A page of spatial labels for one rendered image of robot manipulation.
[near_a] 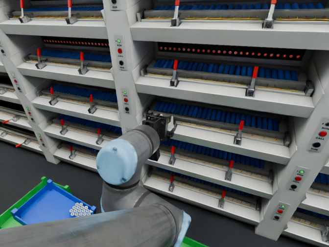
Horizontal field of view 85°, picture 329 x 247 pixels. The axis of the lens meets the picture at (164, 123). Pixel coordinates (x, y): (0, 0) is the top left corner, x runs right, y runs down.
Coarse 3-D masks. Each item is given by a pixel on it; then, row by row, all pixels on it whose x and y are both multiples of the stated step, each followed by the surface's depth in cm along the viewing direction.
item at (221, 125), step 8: (160, 112) 83; (176, 120) 81; (184, 120) 79; (192, 120) 78; (200, 120) 77; (208, 120) 76; (224, 128) 75; (232, 128) 73; (248, 128) 71; (256, 128) 71; (264, 136) 69; (272, 136) 69; (280, 136) 68
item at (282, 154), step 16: (160, 96) 91; (144, 112) 83; (176, 128) 78; (192, 128) 77; (208, 128) 76; (288, 128) 71; (208, 144) 74; (224, 144) 70; (256, 144) 69; (272, 144) 68; (288, 144) 66; (272, 160) 67; (288, 160) 64
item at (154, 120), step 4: (152, 112) 62; (148, 116) 58; (152, 116) 58; (156, 116) 59; (160, 116) 61; (144, 120) 53; (148, 120) 59; (152, 120) 55; (156, 120) 57; (160, 120) 56; (164, 120) 56; (148, 124) 53; (152, 124) 51; (156, 124) 54; (160, 124) 57; (164, 124) 57; (156, 128) 54; (160, 128) 58; (164, 128) 57; (160, 132) 58; (164, 132) 57; (160, 136) 59; (164, 136) 58; (160, 140) 59; (164, 140) 59
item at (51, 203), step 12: (48, 180) 95; (48, 192) 98; (60, 192) 99; (24, 204) 86; (36, 204) 92; (48, 204) 94; (60, 204) 95; (72, 204) 97; (84, 204) 95; (24, 216) 87; (36, 216) 88; (48, 216) 90; (60, 216) 91
